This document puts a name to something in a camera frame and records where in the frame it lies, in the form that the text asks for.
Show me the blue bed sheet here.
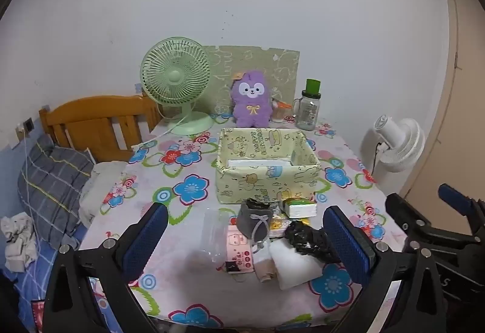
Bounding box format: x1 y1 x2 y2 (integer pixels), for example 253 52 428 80
0 223 92 333

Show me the pink printed packet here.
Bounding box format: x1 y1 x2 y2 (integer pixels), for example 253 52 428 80
225 225 255 275

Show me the beige door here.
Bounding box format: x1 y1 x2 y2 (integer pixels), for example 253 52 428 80
400 0 485 220

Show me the white floor fan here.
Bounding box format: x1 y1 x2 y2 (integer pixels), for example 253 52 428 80
360 115 426 182

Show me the white desk fan cord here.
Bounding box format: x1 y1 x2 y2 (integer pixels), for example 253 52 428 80
131 111 198 150

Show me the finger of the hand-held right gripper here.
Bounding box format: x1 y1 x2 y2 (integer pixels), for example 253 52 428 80
385 193 475 253
438 183 485 234

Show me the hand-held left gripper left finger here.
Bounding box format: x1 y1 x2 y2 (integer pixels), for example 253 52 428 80
42 201 169 333

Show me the green desk fan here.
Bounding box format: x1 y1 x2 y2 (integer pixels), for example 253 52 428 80
139 36 214 136

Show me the wooden bed headboard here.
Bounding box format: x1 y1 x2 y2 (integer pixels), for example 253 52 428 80
38 94 162 163

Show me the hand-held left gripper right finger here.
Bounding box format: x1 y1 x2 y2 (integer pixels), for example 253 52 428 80
322 205 444 333

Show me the grey plaid pillow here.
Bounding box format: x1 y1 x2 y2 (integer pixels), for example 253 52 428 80
18 134 95 250

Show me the clear plastic bag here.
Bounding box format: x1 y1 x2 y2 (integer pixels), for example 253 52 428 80
202 208 243 273

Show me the purple plush toy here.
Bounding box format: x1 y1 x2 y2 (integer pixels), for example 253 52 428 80
230 69 273 128

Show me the white folded quilt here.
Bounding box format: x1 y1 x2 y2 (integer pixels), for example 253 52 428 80
79 160 129 227

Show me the black plastic bag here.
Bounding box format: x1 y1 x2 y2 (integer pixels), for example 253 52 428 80
284 219 342 263

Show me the crumpled white cloth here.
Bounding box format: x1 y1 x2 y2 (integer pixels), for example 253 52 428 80
0 214 38 273

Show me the white cloth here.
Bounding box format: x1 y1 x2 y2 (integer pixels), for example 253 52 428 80
268 238 323 290
0 214 38 273

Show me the green patterned board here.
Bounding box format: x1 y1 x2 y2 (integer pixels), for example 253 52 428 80
201 45 301 117

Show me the patterned yellow storage box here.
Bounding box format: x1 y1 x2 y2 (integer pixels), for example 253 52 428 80
215 127 321 205

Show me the glass jar with green lid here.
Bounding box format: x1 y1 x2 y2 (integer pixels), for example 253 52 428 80
292 79 322 131

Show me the black floor fan cord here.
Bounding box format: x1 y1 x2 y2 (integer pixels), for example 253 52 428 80
369 141 383 176

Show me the floral tablecloth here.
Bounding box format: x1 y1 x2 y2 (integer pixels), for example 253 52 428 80
78 115 408 331

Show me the grey drawstring pouch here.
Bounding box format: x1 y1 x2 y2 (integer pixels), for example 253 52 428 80
236 198 274 254

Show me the glass cup of cotton swabs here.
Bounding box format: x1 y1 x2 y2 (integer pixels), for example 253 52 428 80
271 96 293 124

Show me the green white small box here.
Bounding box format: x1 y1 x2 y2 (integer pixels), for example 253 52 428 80
282 198 318 220

